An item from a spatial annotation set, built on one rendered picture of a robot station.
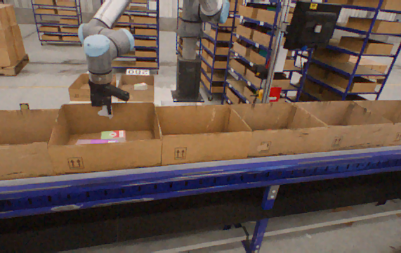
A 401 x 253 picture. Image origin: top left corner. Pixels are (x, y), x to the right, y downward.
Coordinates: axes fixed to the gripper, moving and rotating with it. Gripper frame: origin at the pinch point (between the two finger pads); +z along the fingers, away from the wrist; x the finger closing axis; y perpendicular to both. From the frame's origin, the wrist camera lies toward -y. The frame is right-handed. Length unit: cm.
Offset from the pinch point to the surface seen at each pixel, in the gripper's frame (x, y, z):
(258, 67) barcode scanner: -61, -104, 9
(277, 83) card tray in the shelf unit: -95, -153, 47
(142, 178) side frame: 36.3, -11.9, 1.0
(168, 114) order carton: -0.6, -26.5, 1.1
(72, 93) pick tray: -73, 32, 40
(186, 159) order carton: 29.0, -30.3, 0.4
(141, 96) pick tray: -69, -17, 41
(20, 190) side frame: 36.2, 28.7, 0.9
